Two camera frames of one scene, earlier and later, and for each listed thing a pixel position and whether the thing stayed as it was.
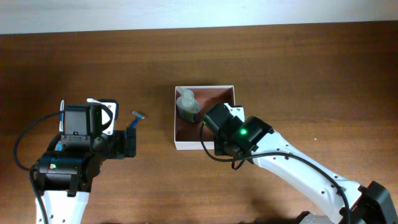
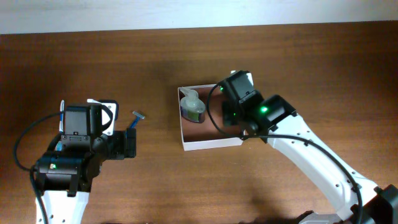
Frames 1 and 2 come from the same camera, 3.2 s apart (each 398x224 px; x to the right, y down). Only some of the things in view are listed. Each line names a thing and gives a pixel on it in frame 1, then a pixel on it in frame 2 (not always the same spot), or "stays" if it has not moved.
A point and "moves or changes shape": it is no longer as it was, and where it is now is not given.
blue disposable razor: (134, 125) stays
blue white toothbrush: (61, 116) stays
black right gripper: (219, 147) -> (227, 116)
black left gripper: (121, 150) stays
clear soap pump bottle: (187, 105) moves or changes shape
